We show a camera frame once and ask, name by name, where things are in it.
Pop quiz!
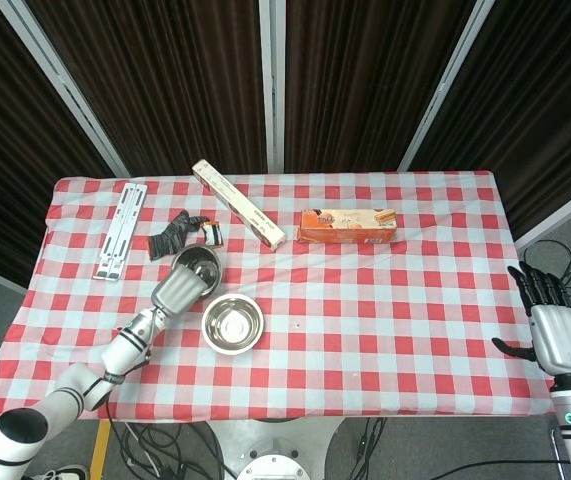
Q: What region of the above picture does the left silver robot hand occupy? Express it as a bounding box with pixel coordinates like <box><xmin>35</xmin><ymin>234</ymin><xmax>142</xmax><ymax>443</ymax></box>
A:
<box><xmin>150</xmin><ymin>264</ymin><xmax>206</xmax><ymax>317</ymax></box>

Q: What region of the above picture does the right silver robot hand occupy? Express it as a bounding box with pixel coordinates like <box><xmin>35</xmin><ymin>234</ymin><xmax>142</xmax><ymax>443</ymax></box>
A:
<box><xmin>490</xmin><ymin>260</ymin><xmax>571</xmax><ymax>376</ymax></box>

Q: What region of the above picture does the steel bowl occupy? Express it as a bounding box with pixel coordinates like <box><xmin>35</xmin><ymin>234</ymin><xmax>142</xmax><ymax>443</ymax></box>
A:
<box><xmin>184</xmin><ymin>257</ymin><xmax>223</xmax><ymax>302</ymax></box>
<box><xmin>200</xmin><ymin>293</ymin><xmax>266</xmax><ymax>356</ymax></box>
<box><xmin>169</xmin><ymin>245</ymin><xmax>224</xmax><ymax>299</ymax></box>

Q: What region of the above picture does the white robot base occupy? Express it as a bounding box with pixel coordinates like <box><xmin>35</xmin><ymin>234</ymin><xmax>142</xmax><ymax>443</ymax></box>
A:
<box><xmin>204</xmin><ymin>415</ymin><xmax>346</xmax><ymax>480</ymax></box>

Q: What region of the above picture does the black grey striped glove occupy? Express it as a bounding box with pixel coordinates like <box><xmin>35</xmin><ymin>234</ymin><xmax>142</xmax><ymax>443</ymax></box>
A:
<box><xmin>147</xmin><ymin>209</ymin><xmax>224</xmax><ymax>262</ymax></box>

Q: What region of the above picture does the white folding laptop stand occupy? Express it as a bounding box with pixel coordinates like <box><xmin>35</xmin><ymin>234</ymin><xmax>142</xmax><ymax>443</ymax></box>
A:
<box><xmin>91</xmin><ymin>182</ymin><xmax>149</xmax><ymax>283</ymax></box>

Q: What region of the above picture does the long white foil box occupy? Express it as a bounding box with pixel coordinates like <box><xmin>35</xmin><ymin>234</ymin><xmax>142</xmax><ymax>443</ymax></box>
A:
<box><xmin>191</xmin><ymin>158</ymin><xmax>288</xmax><ymax>253</ymax></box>

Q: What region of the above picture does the yellow floor tape strip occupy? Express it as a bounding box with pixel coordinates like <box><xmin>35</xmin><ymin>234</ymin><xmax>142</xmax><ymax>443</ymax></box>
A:
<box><xmin>88</xmin><ymin>418</ymin><xmax>112</xmax><ymax>480</ymax></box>

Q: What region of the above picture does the orange biscuit box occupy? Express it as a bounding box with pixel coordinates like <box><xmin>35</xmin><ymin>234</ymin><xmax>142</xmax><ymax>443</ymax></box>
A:
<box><xmin>295</xmin><ymin>207</ymin><xmax>399</xmax><ymax>245</ymax></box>

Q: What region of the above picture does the red white checked tablecloth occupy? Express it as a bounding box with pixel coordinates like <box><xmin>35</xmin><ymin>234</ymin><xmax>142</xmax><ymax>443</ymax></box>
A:
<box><xmin>0</xmin><ymin>169</ymin><xmax>557</xmax><ymax>424</ymax></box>

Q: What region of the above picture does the dark brown partition panel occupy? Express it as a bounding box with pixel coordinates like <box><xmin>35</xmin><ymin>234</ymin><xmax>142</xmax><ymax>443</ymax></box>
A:
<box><xmin>25</xmin><ymin>0</ymin><xmax>269</xmax><ymax>177</ymax></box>
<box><xmin>408</xmin><ymin>0</ymin><xmax>571</xmax><ymax>237</ymax></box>
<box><xmin>284</xmin><ymin>0</ymin><xmax>477</xmax><ymax>174</ymax></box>
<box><xmin>0</xmin><ymin>0</ymin><xmax>117</xmax><ymax>287</ymax></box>

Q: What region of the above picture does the black white sneaker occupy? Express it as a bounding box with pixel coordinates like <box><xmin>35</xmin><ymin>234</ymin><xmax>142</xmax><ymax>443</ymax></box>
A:
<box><xmin>28</xmin><ymin>464</ymin><xmax>90</xmax><ymax>480</ymax></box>

